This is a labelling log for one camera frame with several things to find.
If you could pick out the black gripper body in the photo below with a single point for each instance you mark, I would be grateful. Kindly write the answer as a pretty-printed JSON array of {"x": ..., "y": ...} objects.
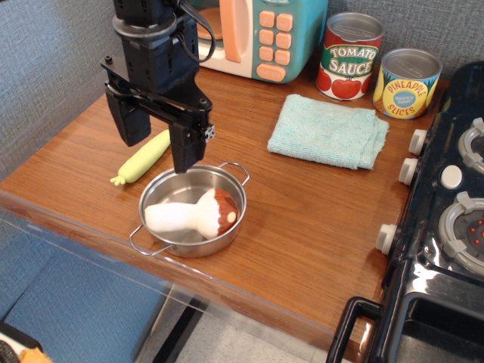
[{"x": 158, "y": 67}]

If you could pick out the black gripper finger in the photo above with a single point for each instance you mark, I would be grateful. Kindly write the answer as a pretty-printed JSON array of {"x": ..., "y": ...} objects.
[
  {"x": 132, "y": 123},
  {"x": 188, "y": 147}
]

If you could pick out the spoon with green handle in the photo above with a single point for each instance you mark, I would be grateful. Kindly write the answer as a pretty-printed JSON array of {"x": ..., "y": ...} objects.
[{"x": 142, "y": 160}]

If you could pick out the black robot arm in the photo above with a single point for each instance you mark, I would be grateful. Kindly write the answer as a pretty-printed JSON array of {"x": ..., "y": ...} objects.
[{"x": 148, "y": 12}]

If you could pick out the plush mushroom toy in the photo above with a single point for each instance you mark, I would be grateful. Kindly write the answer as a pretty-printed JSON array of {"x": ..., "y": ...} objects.
[{"x": 211, "y": 216}]

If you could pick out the teal toy microwave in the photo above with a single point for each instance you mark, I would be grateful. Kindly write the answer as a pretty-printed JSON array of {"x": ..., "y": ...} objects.
[{"x": 270, "y": 41}]

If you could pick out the light blue folded cloth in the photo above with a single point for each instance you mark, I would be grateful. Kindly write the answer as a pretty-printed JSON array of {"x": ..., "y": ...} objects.
[{"x": 328, "y": 133}]

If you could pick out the tomato sauce can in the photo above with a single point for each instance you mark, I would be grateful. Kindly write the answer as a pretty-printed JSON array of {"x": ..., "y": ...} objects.
[{"x": 351, "y": 45}]

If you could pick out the white stove knob lower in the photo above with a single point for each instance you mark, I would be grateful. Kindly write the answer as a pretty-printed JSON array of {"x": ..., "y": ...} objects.
[{"x": 385, "y": 238}]

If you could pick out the white stove knob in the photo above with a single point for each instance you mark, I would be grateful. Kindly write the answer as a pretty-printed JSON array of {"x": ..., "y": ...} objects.
[
  {"x": 407, "y": 171},
  {"x": 417, "y": 141},
  {"x": 385, "y": 238}
]

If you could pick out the white stove knob middle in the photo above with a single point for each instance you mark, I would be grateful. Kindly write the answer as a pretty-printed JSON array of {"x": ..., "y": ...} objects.
[{"x": 407, "y": 171}]

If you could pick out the pineapple slices can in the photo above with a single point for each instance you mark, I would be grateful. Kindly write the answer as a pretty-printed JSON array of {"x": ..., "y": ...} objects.
[{"x": 406, "y": 82}]

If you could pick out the white stove knob upper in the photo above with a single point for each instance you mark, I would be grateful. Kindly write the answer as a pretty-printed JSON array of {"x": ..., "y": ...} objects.
[{"x": 417, "y": 141}]

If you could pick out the orange fuzzy object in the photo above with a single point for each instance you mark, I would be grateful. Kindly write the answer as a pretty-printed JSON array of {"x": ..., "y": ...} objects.
[{"x": 34, "y": 356}]

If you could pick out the white round stove button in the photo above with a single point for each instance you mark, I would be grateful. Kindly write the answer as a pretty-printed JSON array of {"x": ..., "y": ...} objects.
[{"x": 451, "y": 177}]

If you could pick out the black toy stove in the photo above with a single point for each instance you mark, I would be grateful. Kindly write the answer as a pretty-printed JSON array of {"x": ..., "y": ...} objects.
[{"x": 432, "y": 306}]

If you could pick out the grey burner lower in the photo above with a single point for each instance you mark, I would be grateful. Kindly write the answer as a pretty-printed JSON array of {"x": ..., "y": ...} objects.
[{"x": 461, "y": 232}]

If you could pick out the steel pan with handles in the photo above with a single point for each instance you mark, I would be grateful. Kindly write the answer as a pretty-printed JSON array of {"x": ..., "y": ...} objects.
[{"x": 188, "y": 187}]

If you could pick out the black oven door handle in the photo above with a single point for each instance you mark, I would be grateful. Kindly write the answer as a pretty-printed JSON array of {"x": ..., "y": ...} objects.
[{"x": 356, "y": 307}]

